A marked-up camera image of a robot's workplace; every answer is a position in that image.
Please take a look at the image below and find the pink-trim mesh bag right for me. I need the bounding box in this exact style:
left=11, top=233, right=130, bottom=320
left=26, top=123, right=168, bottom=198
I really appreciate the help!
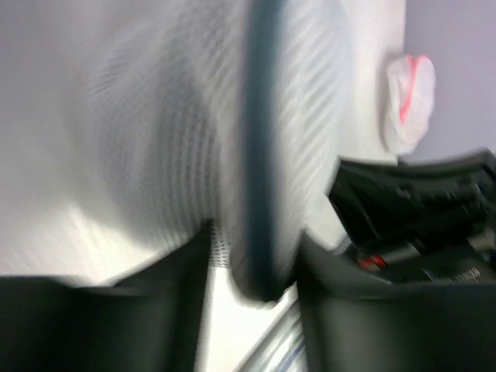
left=384, top=54, right=436, bottom=157

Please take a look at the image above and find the blue-zip mesh laundry bag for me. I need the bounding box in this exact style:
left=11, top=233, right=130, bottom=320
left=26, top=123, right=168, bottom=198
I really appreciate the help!
left=77, top=0, right=388, bottom=303

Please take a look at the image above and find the aluminium rail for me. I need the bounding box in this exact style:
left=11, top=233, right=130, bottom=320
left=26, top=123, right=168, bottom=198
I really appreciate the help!
left=236, top=286, right=308, bottom=372

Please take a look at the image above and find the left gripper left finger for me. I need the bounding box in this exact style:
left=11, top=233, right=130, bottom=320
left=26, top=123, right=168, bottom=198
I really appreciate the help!
left=1, top=224, right=212, bottom=371

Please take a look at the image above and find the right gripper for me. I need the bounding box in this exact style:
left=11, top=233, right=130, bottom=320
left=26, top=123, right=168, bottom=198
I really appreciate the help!
left=329, top=150, right=495, bottom=284

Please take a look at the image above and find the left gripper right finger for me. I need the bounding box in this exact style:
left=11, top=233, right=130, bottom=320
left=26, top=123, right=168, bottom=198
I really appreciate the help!
left=297, top=236, right=495, bottom=371

